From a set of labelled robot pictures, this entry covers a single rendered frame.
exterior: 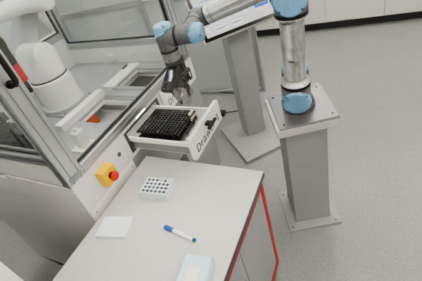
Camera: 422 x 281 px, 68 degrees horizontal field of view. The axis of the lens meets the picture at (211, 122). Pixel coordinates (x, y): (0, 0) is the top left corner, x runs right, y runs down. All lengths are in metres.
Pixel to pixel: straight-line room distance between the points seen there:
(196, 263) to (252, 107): 1.61
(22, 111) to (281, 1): 0.88
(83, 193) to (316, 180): 1.14
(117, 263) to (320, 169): 1.06
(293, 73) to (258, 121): 1.35
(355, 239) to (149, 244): 1.20
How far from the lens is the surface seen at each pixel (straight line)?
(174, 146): 1.33
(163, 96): 1.63
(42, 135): 1.18
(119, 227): 1.28
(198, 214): 1.20
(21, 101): 1.13
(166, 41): 1.24
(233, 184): 1.25
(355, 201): 2.14
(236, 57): 2.21
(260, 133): 2.58
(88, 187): 1.33
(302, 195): 1.84
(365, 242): 1.99
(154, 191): 1.30
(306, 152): 1.62
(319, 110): 1.51
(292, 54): 1.19
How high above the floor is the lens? 1.68
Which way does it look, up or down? 35 degrees down
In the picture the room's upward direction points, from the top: 17 degrees counter-clockwise
